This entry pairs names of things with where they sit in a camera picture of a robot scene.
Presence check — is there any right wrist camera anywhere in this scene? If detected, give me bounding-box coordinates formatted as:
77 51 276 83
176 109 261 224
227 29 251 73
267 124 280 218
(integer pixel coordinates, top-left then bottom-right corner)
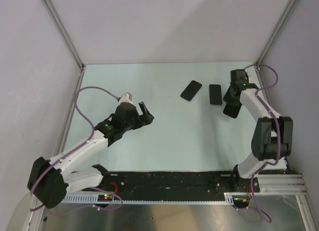
230 69 249 85

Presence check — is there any aluminium corner post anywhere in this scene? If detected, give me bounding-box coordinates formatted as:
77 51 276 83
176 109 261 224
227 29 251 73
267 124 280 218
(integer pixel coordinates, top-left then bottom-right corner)
255 0 306 66
37 0 85 68

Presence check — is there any white slotted cable duct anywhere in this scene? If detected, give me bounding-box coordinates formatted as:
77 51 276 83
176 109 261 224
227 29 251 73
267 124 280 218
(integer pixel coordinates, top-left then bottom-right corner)
61 192 236 206

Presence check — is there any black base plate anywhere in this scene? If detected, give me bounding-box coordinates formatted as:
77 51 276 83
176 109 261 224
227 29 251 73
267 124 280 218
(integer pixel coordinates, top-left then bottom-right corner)
98 171 260 202

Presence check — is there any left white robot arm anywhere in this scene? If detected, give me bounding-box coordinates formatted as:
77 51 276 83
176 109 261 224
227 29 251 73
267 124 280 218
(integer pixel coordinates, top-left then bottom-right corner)
27 102 154 209

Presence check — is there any black smartphone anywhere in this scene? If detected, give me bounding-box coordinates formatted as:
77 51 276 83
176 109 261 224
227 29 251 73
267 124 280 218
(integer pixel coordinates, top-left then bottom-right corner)
209 84 222 105

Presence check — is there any left aluminium corner post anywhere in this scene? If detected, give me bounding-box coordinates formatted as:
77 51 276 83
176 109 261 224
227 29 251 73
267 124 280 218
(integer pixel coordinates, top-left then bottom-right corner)
37 0 85 68

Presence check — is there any dark blue smartphone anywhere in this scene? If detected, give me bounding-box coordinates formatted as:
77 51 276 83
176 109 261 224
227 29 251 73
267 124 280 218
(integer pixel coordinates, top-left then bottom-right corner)
180 80 202 102

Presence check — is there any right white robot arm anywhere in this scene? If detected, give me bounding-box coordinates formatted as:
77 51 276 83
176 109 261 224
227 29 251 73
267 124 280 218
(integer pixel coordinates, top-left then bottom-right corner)
223 81 293 192

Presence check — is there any right aluminium corner post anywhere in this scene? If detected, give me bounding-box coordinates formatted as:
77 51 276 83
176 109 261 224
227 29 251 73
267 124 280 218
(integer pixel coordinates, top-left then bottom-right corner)
255 0 306 66

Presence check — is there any aluminium frame rail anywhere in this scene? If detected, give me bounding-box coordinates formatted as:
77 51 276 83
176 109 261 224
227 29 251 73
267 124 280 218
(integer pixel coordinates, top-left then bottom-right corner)
258 175 308 195

